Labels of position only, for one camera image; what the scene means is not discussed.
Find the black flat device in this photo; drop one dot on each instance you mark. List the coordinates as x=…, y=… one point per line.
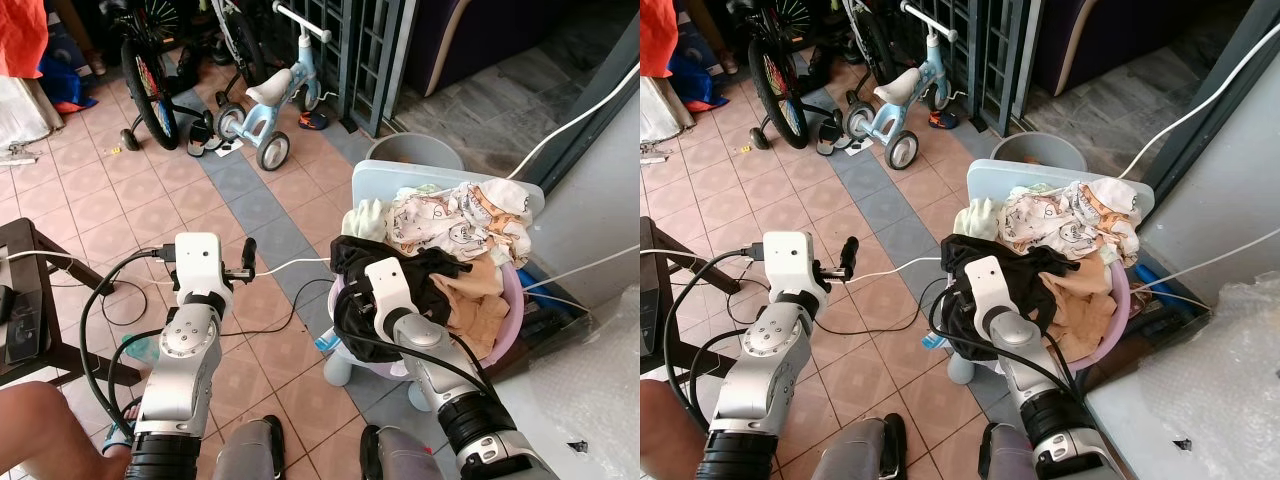
x=25, y=325
x=648, y=320

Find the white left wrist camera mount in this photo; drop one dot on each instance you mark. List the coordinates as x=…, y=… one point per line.
x=790, y=258
x=200, y=258

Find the tan garment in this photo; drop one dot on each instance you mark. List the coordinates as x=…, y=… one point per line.
x=1085, y=300
x=480, y=300

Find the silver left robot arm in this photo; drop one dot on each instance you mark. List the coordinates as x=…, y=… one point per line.
x=180, y=380
x=760, y=380

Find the white plastic sheet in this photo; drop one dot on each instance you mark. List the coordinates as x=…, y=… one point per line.
x=25, y=112
x=662, y=110

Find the light blue kids balance bike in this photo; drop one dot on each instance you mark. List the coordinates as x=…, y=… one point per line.
x=890, y=115
x=262, y=115

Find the person's foot in sandal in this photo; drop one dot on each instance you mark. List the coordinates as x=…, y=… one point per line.
x=122, y=430

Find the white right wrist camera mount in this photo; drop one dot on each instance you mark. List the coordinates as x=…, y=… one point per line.
x=388, y=285
x=988, y=285

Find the robot left leg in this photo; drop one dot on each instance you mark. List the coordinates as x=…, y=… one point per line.
x=850, y=455
x=245, y=455

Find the dark wooden table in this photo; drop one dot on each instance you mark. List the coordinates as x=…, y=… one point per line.
x=668, y=300
x=55, y=300

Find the dark purple couch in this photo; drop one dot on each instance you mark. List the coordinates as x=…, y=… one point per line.
x=470, y=40
x=1100, y=40

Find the grey washing machine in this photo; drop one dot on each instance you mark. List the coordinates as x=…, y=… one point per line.
x=560, y=420
x=1130, y=420

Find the white framed bicycle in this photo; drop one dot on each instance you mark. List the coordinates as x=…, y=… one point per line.
x=878, y=40
x=240, y=45

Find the white printed garment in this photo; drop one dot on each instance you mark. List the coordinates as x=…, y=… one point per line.
x=450, y=220
x=1060, y=215

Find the dark sandal with orange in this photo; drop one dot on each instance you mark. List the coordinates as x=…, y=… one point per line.
x=943, y=118
x=313, y=120

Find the robot right leg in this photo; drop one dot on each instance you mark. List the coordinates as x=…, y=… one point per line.
x=405, y=460
x=1015, y=460

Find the grey plastic bucket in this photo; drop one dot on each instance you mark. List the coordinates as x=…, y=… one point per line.
x=1040, y=150
x=415, y=150

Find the blue plastic item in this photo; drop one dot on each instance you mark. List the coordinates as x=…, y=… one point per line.
x=1165, y=290

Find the dark metal gate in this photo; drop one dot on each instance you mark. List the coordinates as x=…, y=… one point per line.
x=365, y=60
x=990, y=60

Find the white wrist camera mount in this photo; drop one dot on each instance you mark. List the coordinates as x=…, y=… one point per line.
x=790, y=258
x=388, y=285
x=988, y=285
x=200, y=258

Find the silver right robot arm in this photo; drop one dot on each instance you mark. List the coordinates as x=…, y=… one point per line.
x=1025, y=350
x=430, y=340

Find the black bicycle with training wheels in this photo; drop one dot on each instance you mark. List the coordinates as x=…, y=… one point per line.
x=778, y=90
x=150, y=90

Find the person's bare leg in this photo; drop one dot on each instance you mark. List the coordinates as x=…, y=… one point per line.
x=45, y=435
x=668, y=440

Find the orange cloth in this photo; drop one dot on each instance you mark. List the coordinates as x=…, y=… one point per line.
x=657, y=35
x=20, y=35

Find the clear bubble wrap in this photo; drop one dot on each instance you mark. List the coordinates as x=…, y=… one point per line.
x=610, y=370
x=1235, y=370

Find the purple plastic basin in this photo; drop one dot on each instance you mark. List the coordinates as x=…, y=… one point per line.
x=512, y=300
x=1122, y=310

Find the robot leg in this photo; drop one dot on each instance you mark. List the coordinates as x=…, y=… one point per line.
x=1015, y=460
x=405, y=460
x=850, y=455
x=245, y=455

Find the pale green garment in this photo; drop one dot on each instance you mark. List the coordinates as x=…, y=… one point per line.
x=366, y=220
x=978, y=218

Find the black garment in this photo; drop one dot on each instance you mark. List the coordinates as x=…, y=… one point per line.
x=430, y=275
x=1035, y=272

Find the blue bag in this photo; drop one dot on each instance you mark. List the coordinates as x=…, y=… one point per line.
x=697, y=78
x=68, y=80

